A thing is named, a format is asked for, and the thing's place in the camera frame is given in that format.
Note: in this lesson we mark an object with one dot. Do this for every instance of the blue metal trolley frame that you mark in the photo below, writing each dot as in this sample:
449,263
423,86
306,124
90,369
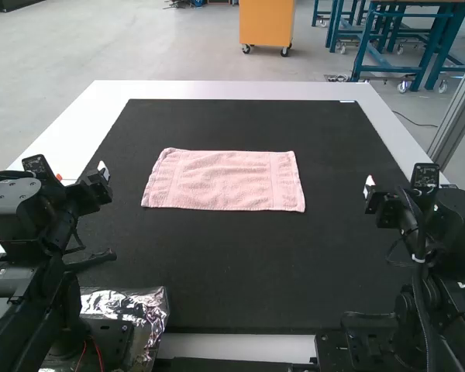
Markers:
387,70
332,31

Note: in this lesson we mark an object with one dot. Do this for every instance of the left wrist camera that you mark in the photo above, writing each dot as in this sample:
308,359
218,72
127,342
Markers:
36,166

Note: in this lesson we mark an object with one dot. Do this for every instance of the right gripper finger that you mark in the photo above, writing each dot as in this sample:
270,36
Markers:
368,188

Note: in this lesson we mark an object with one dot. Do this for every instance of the orange wheeled cabinet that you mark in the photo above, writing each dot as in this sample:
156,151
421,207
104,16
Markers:
265,21

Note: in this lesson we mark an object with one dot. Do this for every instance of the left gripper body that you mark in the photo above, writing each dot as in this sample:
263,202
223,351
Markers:
93,193

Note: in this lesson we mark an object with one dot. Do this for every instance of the silver foil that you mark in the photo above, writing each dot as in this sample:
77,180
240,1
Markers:
131,306

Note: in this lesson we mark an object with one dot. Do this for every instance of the pale towel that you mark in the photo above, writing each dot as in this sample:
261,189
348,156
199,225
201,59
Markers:
221,182

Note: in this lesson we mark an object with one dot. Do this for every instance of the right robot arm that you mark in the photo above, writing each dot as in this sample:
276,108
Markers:
457,217

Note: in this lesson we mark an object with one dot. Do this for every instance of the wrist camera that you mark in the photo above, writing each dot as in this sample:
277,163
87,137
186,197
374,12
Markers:
425,175
36,166

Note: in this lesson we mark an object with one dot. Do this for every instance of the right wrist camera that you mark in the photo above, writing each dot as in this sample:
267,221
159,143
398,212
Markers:
425,175

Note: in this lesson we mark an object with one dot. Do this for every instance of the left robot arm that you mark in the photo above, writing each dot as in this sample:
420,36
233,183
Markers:
15,211

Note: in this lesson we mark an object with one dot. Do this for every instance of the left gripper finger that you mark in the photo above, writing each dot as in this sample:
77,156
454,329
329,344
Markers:
105,171

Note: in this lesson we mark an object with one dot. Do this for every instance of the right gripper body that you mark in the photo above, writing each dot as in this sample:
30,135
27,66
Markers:
387,209

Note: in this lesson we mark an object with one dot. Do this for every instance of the dark base panel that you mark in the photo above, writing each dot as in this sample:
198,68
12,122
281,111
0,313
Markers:
333,354
108,341

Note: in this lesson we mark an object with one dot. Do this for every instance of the aluminium profile post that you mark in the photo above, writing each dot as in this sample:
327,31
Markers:
455,112

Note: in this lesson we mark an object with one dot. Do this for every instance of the black mat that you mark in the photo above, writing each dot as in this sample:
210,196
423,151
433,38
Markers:
232,267

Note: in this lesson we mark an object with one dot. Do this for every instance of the black clamp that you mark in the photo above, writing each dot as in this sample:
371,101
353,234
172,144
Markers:
95,257

